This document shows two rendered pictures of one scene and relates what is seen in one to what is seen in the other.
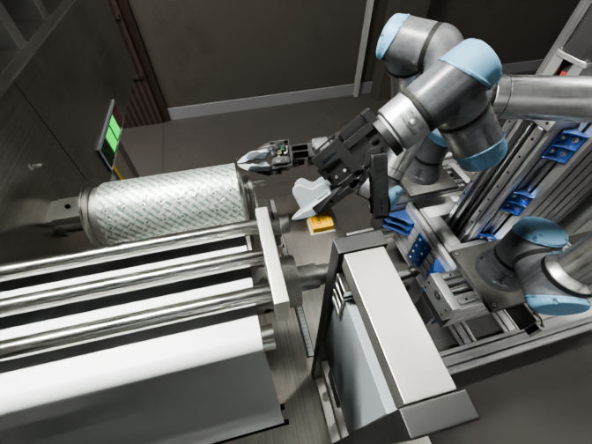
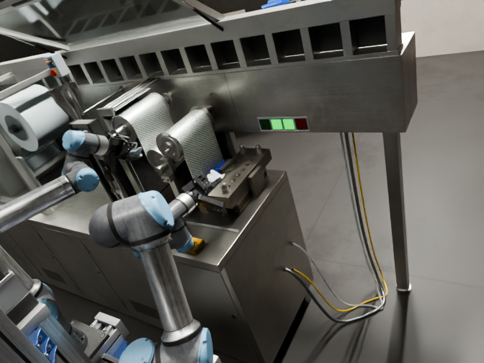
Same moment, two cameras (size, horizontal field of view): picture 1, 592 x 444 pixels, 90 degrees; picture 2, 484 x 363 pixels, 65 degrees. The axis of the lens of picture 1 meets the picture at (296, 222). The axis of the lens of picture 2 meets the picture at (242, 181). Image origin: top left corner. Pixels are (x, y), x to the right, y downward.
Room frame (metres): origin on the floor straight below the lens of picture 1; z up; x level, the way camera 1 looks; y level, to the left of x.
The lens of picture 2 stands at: (1.80, -0.61, 1.91)
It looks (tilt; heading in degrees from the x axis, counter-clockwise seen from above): 31 degrees down; 143
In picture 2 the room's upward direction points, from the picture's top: 19 degrees counter-clockwise
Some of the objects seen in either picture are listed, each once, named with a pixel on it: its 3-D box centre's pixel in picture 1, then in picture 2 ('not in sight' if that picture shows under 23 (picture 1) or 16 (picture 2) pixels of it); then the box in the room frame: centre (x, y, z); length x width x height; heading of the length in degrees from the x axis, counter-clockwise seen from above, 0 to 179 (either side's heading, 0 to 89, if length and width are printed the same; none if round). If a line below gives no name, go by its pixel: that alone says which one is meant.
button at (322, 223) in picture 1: (320, 221); (194, 245); (0.62, -0.08, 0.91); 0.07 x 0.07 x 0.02; 13
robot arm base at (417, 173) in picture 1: (425, 164); not in sight; (0.96, -0.54, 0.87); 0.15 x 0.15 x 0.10
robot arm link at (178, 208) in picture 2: not in sight; (171, 216); (0.69, -0.14, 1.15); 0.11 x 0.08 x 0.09; 98
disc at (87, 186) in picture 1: (103, 218); (202, 119); (0.35, 0.36, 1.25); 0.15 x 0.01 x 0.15; 13
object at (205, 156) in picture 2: not in sight; (205, 159); (0.44, 0.24, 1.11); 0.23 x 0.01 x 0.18; 103
